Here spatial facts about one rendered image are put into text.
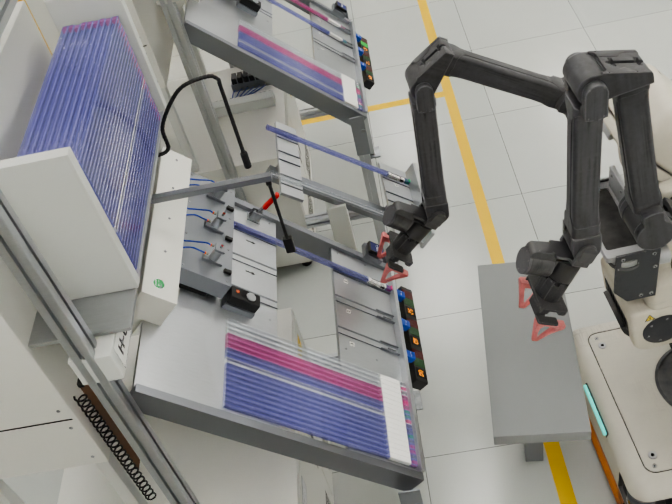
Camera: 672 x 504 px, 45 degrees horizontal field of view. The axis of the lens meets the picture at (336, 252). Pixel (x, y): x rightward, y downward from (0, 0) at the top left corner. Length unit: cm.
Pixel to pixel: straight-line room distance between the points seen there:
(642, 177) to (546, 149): 226
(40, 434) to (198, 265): 48
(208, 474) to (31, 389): 69
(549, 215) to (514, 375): 139
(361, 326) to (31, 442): 85
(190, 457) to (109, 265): 86
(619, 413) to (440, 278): 104
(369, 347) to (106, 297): 78
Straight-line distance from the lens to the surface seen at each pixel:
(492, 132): 398
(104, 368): 153
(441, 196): 206
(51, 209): 146
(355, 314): 216
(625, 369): 267
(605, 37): 460
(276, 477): 215
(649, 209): 166
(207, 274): 185
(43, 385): 166
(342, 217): 250
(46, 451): 185
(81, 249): 152
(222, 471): 221
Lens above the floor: 242
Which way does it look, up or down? 44 degrees down
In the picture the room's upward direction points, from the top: 15 degrees counter-clockwise
